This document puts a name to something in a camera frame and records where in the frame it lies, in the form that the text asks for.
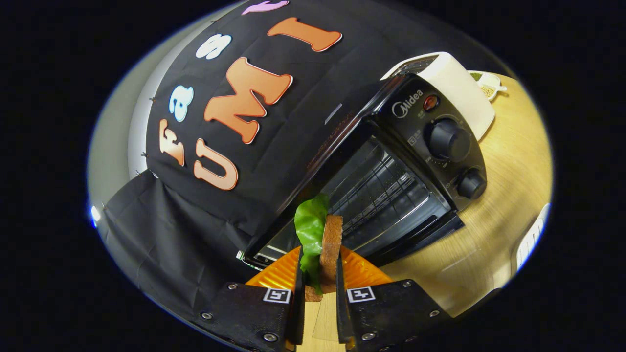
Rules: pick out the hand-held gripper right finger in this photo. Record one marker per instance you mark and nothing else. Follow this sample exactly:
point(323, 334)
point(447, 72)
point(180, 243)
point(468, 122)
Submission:
point(342, 318)

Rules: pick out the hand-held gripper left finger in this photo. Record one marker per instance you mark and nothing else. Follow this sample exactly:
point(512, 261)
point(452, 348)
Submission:
point(299, 322)

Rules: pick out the bread and lettuce sandwich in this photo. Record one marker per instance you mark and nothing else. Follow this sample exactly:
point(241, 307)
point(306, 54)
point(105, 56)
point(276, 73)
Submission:
point(332, 244)

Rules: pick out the black toaster oven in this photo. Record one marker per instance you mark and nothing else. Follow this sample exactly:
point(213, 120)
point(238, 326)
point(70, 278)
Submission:
point(440, 142)

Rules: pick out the white pop-up toaster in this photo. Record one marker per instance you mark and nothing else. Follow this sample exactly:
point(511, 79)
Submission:
point(459, 83)

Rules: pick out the white plate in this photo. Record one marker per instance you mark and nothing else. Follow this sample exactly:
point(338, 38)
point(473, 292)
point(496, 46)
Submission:
point(533, 239)

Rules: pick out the small white dish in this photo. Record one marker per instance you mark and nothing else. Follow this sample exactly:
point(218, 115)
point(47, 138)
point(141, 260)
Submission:
point(489, 85)

